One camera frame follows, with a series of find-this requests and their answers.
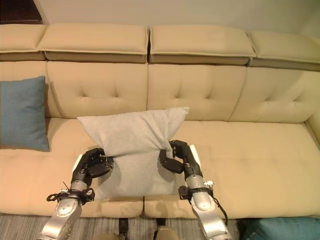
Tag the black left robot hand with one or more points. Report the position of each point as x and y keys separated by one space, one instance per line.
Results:
x=96 y=166

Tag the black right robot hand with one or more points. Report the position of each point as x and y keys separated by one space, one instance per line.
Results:
x=183 y=160

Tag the light grey cushion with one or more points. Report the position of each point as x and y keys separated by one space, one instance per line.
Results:
x=136 y=150

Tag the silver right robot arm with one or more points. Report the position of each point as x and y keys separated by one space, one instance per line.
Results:
x=205 y=205

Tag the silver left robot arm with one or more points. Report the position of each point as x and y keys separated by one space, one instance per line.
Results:
x=66 y=210

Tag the beige leather sofa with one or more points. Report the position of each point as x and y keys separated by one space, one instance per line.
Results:
x=225 y=112

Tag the robot right leg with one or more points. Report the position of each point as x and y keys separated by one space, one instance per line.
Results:
x=166 y=233

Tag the blue cushion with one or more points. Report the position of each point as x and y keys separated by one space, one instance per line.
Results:
x=22 y=115

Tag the teal cushion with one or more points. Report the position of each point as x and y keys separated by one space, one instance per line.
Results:
x=282 y=228

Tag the dark wooden shelf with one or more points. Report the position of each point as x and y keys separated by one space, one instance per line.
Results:
x=18 y=11

